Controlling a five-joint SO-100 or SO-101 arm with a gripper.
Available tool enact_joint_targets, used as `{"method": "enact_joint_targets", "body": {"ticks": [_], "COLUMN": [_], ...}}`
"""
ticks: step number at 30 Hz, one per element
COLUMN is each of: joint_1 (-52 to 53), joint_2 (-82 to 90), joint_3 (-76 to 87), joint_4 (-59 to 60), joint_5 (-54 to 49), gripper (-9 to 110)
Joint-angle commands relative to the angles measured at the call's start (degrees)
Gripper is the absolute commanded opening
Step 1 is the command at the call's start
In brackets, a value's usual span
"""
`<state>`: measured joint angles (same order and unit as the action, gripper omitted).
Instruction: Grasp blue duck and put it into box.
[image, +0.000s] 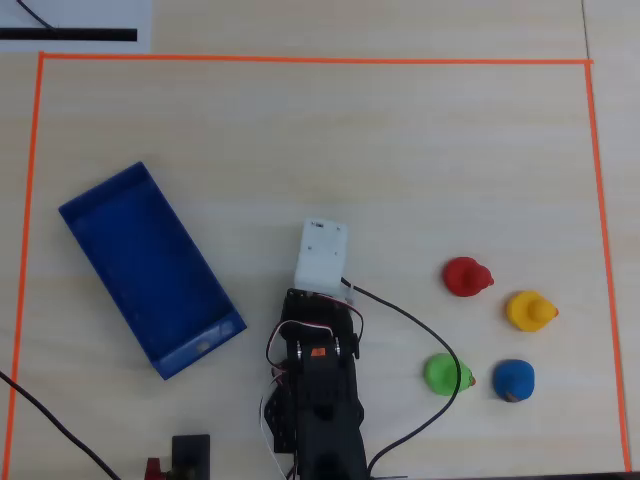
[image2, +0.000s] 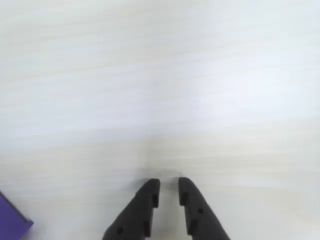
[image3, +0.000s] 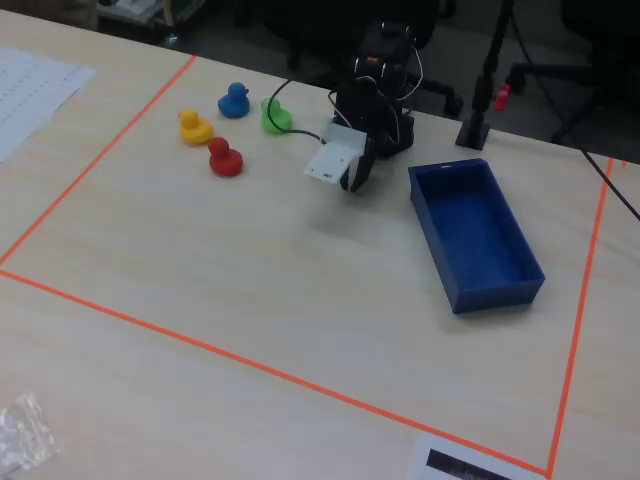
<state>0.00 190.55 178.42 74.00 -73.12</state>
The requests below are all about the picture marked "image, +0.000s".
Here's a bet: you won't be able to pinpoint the small black box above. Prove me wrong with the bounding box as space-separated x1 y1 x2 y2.
171 434 211 480

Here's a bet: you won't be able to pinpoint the black flat bar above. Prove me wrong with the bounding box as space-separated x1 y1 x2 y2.
0 28 138 42

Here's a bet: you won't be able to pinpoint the red, white, black servo wires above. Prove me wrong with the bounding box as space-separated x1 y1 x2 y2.
265 294 365 371

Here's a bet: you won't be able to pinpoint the blue rectangular plastic box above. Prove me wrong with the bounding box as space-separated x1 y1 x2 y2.
57 160 248 381

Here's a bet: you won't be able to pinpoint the thick black cable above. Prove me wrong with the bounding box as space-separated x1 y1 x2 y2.
0 370 121 480

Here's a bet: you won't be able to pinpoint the thin black cable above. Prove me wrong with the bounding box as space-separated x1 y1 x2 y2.
17 0 59 31

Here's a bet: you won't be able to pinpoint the black camera cable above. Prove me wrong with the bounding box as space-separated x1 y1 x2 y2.
339 276 462 476

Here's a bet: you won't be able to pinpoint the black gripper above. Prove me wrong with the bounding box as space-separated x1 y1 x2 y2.
280 288 364 359

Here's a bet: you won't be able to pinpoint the yellow rubber duck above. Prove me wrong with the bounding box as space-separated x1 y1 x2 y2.
505 290 560 333

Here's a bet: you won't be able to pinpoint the green rubber duck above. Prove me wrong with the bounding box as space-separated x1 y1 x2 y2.
423 352 477 397

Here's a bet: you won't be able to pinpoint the red rubber duck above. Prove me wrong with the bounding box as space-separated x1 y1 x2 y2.
442 256 495 298

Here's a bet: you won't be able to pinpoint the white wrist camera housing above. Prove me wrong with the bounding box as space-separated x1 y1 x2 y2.
293 217 350 301

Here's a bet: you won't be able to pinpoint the blue rubber duck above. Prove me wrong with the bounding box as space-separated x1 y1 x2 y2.
492 358 536 403

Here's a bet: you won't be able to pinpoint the orange tape strip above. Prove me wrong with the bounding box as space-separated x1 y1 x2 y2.
38 51 594 67
4 51 47 480
583 60 634 473

